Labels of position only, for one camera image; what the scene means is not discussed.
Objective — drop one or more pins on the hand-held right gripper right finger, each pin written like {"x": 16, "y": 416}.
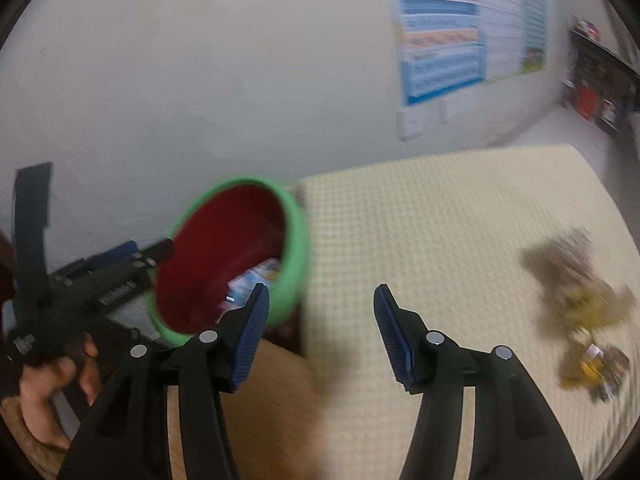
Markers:
{"x": 392, "y": 345}

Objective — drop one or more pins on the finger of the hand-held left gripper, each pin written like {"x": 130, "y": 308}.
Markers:
{"x": 117, "y": 254}
{"x": 157, "y": 251}

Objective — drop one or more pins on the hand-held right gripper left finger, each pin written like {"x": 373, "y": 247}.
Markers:
{"x": 250, "y": 340}

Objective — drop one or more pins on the green bin with red inside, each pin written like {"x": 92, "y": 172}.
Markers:
{"x": 220, "y": 240}

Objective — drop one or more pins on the white blue milk carton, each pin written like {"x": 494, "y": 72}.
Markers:
{"x": 255, "y": 275}

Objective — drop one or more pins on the person's left forearm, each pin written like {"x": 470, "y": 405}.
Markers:
{"x": 20, "y": 455}

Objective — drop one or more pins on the person's left hand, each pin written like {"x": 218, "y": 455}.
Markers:
{"x": 40, "y": 400}

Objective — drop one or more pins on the yellow checked tablecloth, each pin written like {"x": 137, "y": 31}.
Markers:
{"x": 425, "y": 220}

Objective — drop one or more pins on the small yellow dark wrapper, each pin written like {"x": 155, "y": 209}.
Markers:
{"x": 595, "y": 370}

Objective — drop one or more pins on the yellow crumpled wrapper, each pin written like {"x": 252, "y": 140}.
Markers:
{"x": 595, "y": 305}

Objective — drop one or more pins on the red bag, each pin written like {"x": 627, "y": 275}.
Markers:
{"x": 586, "y": 101}

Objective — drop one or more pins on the dark storage shelf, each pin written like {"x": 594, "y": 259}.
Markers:
{"x": 605, "y": 70}

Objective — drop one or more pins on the white wall socket plate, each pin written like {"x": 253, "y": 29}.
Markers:
{"x": 411, "y": 124}

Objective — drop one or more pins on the blue lettered wall poster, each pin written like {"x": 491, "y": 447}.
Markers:
{"x": 440, "y": 25}

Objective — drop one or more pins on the pale grid wall poster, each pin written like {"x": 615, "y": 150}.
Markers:
{"x": 515, "y": 10}

